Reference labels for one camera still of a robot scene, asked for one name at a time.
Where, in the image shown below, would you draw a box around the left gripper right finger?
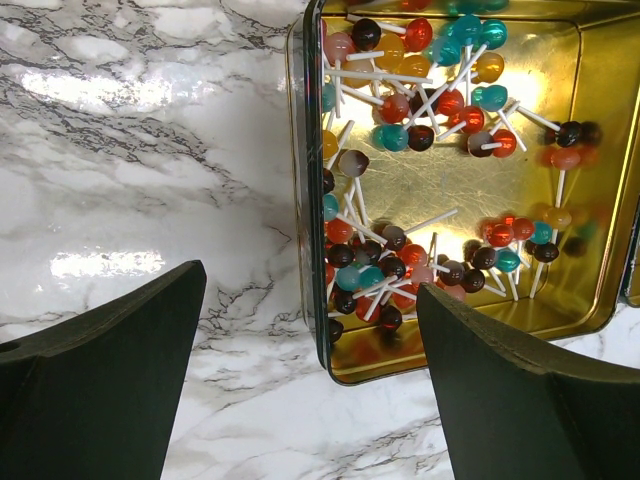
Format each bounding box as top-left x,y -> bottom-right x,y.
417,284 -> 639,479

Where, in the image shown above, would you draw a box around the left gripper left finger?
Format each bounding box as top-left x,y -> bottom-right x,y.
1,260 -> 207,479

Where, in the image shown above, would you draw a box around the tin of dark lollipops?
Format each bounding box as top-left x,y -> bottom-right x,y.
287,1 -> 639,385

